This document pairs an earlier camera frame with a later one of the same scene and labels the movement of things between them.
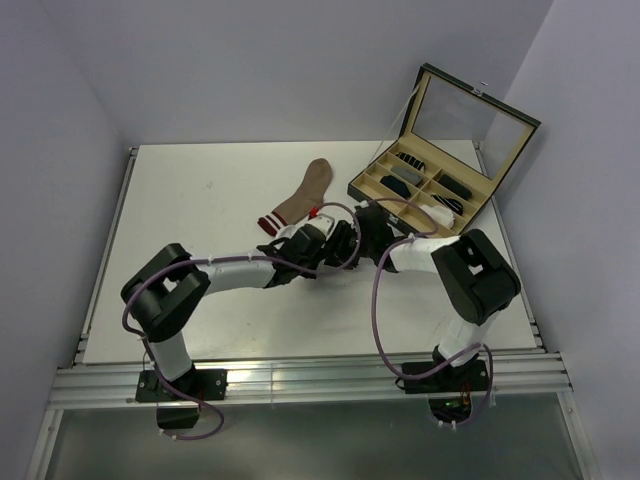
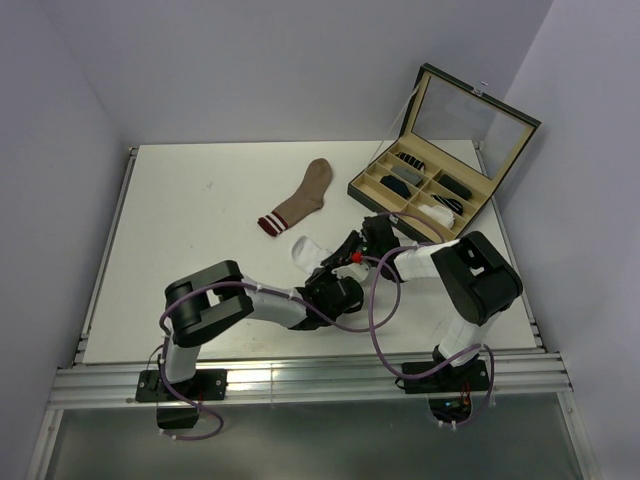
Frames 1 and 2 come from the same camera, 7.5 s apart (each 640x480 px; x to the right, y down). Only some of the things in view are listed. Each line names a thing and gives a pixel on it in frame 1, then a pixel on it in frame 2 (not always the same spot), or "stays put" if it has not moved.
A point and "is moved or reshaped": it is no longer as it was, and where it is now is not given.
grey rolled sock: x=407 y=174 stays put
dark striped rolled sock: x=452 y=204 stays put
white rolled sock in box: x=440 y=213 stays put
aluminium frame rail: x=535 y=375 stays put
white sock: x=286 y=231 is moved or reshaped
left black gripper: x=317 y=258 -> x=312 y=281
